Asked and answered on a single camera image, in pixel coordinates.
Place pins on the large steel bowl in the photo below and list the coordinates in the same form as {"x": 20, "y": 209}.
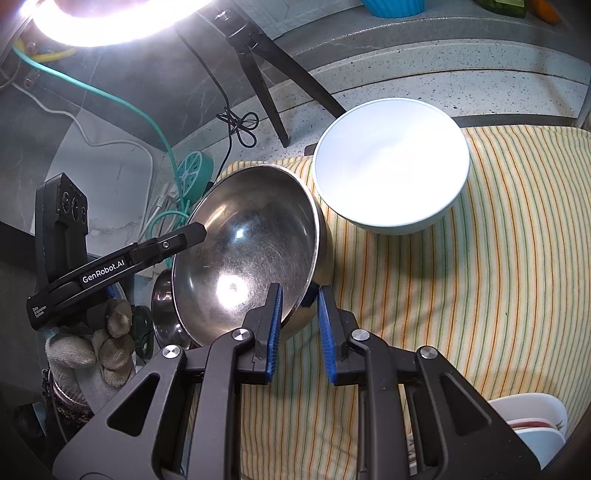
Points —
{"x": 240, "y": 240}

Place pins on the teal round power strip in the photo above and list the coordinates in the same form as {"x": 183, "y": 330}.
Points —
{"x": 191, "y": 173}

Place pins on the black mini tripod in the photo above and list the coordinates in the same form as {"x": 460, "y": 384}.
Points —
{"x": 258, "y": 83}

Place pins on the light blue ceramic bowl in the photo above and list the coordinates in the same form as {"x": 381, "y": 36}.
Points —
{"x": 392, "y": 170}

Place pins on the orange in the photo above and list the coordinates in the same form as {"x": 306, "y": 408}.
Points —
{"x": 547, "y": 11}

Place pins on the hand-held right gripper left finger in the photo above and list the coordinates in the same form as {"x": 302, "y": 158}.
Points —
{"x": 274, "y": 332}

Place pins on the blue ribbed cup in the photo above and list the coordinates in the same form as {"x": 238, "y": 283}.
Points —
{"x": 392, "y": 7}

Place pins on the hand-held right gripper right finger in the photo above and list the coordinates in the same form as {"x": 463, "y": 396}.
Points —
{"x": 327, "y": 341}

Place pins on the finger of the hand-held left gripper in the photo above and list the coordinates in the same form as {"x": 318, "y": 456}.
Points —
{"x": 184, "y": 235}

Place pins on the white pink floral plate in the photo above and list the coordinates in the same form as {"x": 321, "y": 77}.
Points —
{"x": 526, "y": 406}

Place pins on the green dish soap bottle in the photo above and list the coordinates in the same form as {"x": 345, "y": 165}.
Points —
{"x": 505, "y": 7}

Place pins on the yellow striped cloth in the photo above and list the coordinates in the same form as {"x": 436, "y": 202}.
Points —
{"x": 415, "y": 300}

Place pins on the small steel bowl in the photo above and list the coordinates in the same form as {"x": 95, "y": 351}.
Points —
{"x": 164, "y": 309}

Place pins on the person's left hand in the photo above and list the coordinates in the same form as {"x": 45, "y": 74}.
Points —
{"x": 115, "y": 332}

